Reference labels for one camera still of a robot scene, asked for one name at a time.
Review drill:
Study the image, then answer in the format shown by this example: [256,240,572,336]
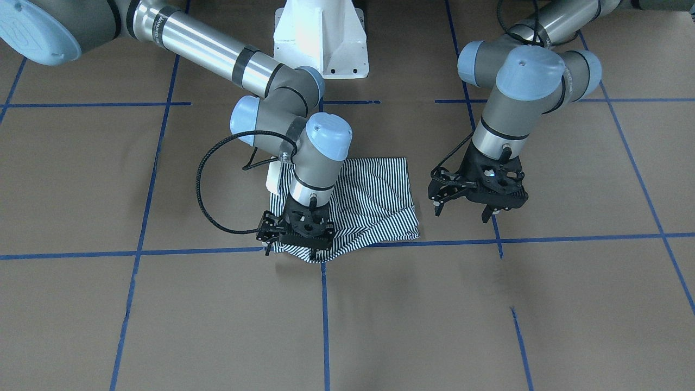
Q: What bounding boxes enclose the brown paper table cover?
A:
[1,1,694,390]

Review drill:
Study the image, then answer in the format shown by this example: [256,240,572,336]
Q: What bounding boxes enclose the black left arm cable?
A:
[434,0,546,180]

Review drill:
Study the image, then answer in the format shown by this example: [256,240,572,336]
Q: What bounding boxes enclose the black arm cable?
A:
[195,130,298,236]
[434,0,546,180]

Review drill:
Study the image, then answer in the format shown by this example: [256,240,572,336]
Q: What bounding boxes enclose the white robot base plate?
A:
[273,1,370,79]

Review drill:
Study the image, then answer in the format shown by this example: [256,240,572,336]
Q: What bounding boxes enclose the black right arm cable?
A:
[195,130,298,236]

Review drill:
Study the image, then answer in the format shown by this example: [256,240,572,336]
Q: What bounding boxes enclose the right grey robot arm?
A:
[2,1,352,262]

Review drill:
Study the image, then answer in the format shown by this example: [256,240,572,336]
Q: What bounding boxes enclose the navy white striped polo shirt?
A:
[273,157,419,262]

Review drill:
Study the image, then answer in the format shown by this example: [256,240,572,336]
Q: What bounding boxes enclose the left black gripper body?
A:
[462,144,529,210]

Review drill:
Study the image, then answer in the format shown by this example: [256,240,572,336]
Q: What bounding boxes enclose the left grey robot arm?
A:
[428,1,621,223]

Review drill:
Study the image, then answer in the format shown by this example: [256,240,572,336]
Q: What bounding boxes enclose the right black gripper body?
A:
[280,196,337,250]

